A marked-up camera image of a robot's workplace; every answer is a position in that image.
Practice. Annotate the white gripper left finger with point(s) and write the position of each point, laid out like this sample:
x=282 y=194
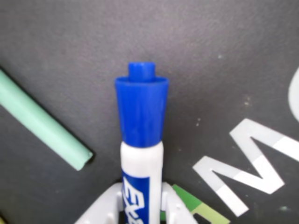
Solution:
x=102 y=207

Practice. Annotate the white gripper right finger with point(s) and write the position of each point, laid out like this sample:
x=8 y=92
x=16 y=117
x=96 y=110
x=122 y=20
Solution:
x=176 y=210

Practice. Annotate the blue white dry-erase marker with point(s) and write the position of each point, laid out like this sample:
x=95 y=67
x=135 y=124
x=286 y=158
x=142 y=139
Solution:
x=141 y=116

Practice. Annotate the green chalk stick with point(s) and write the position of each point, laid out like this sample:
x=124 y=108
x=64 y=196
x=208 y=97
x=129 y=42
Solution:
x=39 y=121

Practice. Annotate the dark grey WOWROBO mat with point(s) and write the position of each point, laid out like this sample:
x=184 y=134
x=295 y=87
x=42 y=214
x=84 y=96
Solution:
x=210 y=58

